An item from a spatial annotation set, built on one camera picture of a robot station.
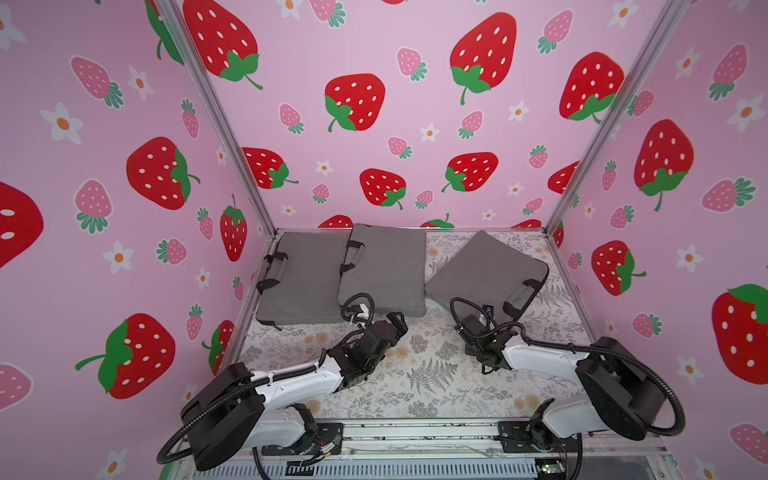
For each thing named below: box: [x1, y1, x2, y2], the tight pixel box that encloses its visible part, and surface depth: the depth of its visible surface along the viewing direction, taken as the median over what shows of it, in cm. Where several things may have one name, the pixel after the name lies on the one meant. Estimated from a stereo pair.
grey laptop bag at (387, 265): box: [337, 224, 427, 322], surface depth 106 cm
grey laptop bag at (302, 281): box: [256, 230, 352, 331], surface depth 102 cm
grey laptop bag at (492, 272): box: [425, 230, 549, 325], surface depth 104 cm
